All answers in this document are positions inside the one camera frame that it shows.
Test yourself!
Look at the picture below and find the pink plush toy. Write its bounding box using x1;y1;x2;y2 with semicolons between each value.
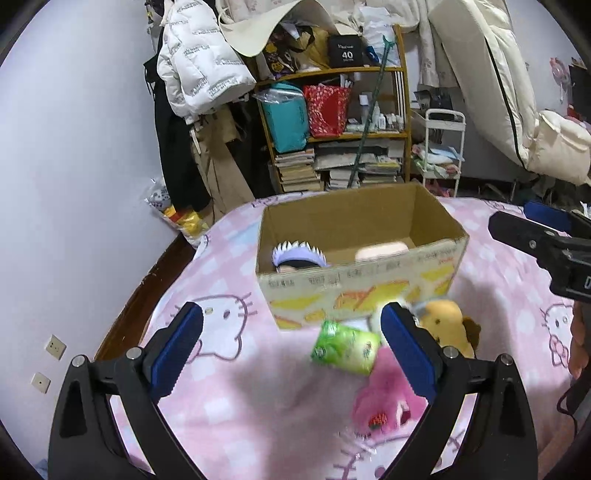
352;347;427;439

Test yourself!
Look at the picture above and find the yellow dog plush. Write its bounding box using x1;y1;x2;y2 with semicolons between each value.
414;299;482;359

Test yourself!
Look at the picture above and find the green tissue pack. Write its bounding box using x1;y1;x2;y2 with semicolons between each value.
311;321;381;376

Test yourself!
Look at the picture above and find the pink swirl roll plush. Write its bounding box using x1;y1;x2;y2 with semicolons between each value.
355;241;409;262

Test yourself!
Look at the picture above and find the purple haired doll plush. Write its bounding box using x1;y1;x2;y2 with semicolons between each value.
271;241;329;273

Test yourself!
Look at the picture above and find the person right hand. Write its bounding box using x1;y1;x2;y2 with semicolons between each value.
568;302;589;379

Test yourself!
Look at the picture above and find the white rolling cart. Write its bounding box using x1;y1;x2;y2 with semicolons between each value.
412;108;467;198

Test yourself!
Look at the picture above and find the pink hello kitty bedsheet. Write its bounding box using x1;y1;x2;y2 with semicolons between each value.
146;198;574;479

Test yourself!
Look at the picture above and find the cardboard box with yellow print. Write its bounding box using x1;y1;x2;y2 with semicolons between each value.
256;183;469;330

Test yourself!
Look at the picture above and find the cream folded mattress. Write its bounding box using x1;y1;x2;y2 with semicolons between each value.
429;1;590;186

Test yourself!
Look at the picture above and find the plastic snack bag on floor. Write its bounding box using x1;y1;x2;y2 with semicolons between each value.
144;178;209;248

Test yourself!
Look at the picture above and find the wooden bookshelf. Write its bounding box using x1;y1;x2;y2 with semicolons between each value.
254;25;411;193

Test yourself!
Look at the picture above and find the green broom stick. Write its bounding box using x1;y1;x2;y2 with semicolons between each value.
346;37;396;189

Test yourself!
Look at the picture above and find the red gift bag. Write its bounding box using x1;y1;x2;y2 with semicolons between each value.
304;84;351;138

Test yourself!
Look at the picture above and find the stack of books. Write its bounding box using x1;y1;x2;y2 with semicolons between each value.
274;148;324;193

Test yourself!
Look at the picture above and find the black box with number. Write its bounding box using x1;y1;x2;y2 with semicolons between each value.
328;35;363;68

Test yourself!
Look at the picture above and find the teal bag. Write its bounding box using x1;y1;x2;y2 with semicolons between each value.
254;82;310;153

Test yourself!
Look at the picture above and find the white puffer jacket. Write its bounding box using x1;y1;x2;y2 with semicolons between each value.
156;1;256;125

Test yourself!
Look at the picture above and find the beige tote bag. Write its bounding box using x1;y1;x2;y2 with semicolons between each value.
218;1;339;58

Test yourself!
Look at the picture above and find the wall socket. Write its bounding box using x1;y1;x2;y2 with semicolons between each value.
45;335;67;360
31;372;51;394

